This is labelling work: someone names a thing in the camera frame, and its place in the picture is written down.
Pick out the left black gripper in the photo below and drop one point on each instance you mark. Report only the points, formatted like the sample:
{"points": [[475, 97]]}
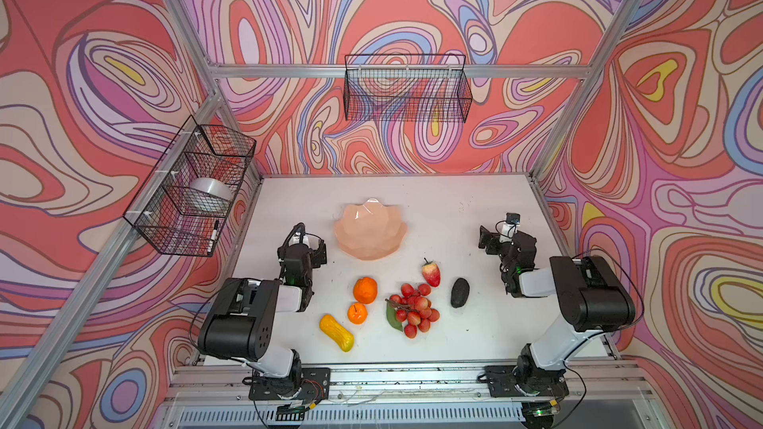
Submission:
{"points": [[316, 250]]}

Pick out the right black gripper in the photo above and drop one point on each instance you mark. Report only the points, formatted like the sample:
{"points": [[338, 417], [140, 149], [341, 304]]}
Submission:
{"points": [[492, 240]]}

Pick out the dark fake avocado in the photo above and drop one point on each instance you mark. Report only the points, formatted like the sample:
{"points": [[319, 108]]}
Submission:
{"points": [[460, 293]]}

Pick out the red fake apple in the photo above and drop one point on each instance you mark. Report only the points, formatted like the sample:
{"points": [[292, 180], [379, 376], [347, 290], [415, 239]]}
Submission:
{"points": [[431, 273]]}

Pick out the large orange fake orange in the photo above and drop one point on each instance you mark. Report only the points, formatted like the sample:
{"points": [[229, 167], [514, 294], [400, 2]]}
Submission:
{"points": [[365, 290]]}

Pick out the small orange fake tangerine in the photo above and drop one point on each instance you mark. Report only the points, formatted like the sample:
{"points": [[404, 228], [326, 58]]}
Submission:
{"points": [[357, 313]]}

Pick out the yellow fake fruit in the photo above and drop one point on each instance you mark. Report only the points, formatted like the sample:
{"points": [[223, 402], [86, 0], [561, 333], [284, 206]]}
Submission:
{"points": [[342, 337]]}

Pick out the red fake grape bunch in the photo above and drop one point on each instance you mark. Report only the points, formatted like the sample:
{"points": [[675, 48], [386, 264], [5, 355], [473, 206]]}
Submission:
{"points": [[411, 311]]}

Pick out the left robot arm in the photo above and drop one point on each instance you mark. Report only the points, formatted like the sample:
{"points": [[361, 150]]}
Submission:
{"points": [[241, 322]]}

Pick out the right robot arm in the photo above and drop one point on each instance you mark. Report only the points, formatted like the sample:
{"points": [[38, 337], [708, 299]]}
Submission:
{"points": [[592, 301]]}

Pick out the pink lotus fruit bowl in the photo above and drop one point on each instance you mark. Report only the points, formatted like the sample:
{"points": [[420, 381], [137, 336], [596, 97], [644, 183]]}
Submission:
{"points": [[370, 231]]}

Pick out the black marker in basket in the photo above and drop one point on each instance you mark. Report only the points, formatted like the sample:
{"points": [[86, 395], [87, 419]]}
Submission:
{"points": [[213, 237]]}

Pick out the silver tape roll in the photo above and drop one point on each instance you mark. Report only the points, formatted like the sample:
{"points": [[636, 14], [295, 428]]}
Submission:
{"points": [[210, 196]]}

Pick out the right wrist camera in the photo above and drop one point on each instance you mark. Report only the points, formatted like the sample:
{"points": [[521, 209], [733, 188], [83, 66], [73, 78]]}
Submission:
{"points": [[511, 223]]}

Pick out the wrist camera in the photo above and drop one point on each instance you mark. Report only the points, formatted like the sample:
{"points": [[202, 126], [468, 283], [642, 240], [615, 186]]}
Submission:
{"points": [[307, 239], [511, 223]]}

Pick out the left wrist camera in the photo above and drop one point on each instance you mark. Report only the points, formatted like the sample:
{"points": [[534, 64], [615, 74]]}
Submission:
{"points": [[307, 239]]}

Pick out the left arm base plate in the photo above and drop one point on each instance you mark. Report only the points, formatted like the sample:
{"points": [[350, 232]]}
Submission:
{"points": [[306, 385]]}

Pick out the black wire basket left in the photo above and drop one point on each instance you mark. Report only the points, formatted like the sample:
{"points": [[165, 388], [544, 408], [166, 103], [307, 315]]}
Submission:
{"points": [[183, 208]]}

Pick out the black wire basket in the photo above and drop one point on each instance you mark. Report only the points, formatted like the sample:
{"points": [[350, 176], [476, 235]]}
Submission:
{"points": [[183, 208], [406, 88]]}

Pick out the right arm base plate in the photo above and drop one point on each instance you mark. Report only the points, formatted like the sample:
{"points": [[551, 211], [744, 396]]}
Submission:
{"points": [[508, 381]]}

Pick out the black wire basket back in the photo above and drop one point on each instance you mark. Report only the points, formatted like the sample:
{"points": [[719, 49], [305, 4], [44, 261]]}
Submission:
{"points": [[406, 88]]}

